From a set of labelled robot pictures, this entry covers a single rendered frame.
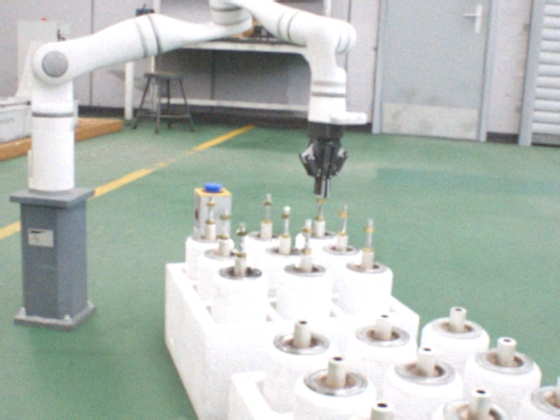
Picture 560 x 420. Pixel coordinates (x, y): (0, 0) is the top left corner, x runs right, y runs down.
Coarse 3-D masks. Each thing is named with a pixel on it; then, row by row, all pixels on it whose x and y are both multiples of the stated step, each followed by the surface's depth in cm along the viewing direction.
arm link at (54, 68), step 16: (144, 16) 154; (112, 32) 151; (128, 32) 151; (144, 32) 152; (48, 48) 146; (64, 48) 147; (80, 48) 148; (96, 48) 149; (112, 48) 150; (128, 48) 152; (144, 48) 153; (32, 64) 147; (48, 64) 146; (64, 64) 147; (80, 64) 148; (96, 64) 150; (112, 64) 153; (48, 80) 147; (64, 80) 149
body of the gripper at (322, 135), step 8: (312, 128) 144; (320, 128) 143; (328, 128) 143; (336, 128) 143; (344, 128) 146; (312, 136) 144; (320, 136) 143; (328, 136) 143; (336, 136) 144; (320, 144) 145; (328, 144) 146; (336, 144) 148; (320, 152) 145; (320, 160) 146; (328, 160) 147
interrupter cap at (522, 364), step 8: (480, 352) 92; (488, 352) 92; (496, 352) 92; (480, 360) 89; (488, 360) 90; (520, 360) 90; (528, 360) 90; (488, 368) 87; (496, 368) 87; (504, 368) 87; (512, 368) 87; (520, 368) 87; (528, 368) 87
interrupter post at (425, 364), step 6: (420, 348) 86; (426, 348) 86; (432, 348) 86; (420, 354) 85; (426, 354) 84; (432, 354) 84; (420, 360) 85; (426, 360) 85; (432, 360) 85; (420, 366) 85; (426, 366) 85; (432, 366) 85; (420, 372) 85; (426, 372) 85; (432, 372) 85
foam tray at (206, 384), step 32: (192, 288) 135; (192, 320) 123; (320, 320) 122; (352, 320) 122; (416, 320) 126; (192, 352) 124; (224, 352) 116; (256, 352) 117; (192, 384) 125; (224, 384) 117; (224, 416) 118
